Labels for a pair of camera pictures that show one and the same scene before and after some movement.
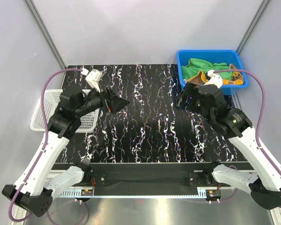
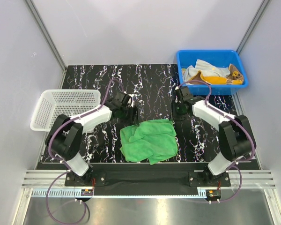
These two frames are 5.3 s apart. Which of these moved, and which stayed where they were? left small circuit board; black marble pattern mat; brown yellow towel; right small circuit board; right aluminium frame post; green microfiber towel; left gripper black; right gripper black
Moved: left gripper black; right gripper black; green microfiber towel
Stayed: right aluminium frame post; black marble pattern mat; left small circuit board; brown yellow towel; right small circuit board
